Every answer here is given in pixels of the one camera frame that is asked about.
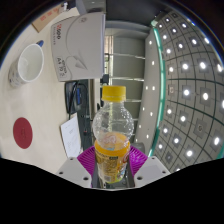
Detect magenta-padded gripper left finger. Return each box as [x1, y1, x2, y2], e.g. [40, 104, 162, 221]
[55, 145, 98, 189]

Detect white patterned mug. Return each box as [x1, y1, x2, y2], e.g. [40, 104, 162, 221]
[8, 40, 45, 89]

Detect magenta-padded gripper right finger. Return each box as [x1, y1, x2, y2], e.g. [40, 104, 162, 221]
[127, 145, 172, 188]

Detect flat round red coaster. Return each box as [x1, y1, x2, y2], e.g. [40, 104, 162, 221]
[12, 116, 34, 150]

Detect yellow-capped clear drink bottle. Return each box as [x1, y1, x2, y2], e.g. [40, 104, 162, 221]
[91, 85, 135, 185]

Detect round ceiling lights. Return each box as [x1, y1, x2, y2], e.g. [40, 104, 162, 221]
[134, 11, 224, 173]

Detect white printed paper sheet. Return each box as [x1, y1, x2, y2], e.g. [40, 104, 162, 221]
[60, 113, 83, 159]

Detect white copy paper carton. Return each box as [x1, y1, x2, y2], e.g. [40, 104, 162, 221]
[50, 12, 107, 83]

